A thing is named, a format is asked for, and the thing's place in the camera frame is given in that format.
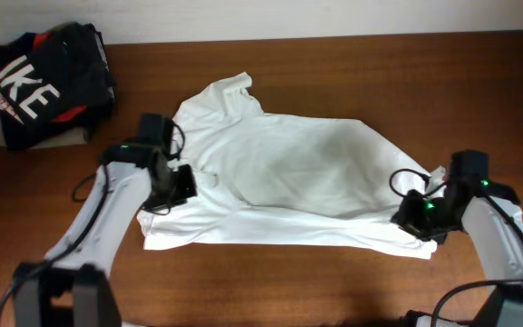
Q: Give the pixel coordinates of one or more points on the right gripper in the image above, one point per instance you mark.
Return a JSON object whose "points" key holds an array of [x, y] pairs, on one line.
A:
{"points": [[406, 220]]}

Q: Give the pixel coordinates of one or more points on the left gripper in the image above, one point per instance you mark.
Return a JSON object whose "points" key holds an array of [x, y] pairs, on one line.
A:
{"points": [[187, 187]]}

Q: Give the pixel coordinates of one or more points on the white polo shirt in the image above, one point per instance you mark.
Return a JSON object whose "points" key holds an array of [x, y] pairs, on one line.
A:
{"points": [[285, 179]]}

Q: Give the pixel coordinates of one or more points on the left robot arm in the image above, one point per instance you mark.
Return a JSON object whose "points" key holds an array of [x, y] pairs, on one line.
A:
{"points": [[70, 286]]}

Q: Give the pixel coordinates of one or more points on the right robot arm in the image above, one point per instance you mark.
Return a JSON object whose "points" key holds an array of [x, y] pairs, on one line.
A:
{"points": [[490, 214]]}

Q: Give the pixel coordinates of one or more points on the black folded shirt white letters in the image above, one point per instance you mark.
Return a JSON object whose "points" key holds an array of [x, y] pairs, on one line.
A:
{"points": [[53, 82]]}

